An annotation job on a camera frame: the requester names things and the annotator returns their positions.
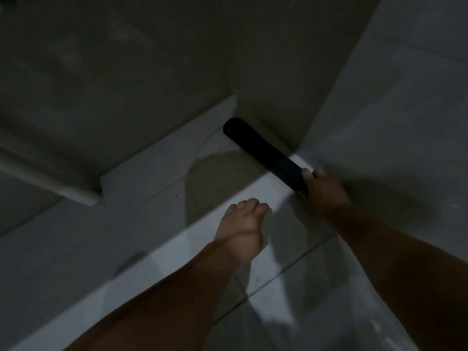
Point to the person's left hand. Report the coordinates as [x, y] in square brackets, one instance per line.
[241, 232]

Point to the person's right hand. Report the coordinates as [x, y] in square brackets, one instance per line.
[324, 195]

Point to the person's right fingers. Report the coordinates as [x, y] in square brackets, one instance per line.
[310, 175]

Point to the person's left fingers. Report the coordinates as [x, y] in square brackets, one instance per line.
[248, 206]

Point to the black bar tool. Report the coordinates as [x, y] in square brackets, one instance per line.
[261, 149]

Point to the person's left forearm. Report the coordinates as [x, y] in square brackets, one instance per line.
[172, 299]

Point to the person's right forearm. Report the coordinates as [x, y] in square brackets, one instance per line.
[406, 274]

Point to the white door frame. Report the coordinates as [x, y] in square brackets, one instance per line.
[55, 182]

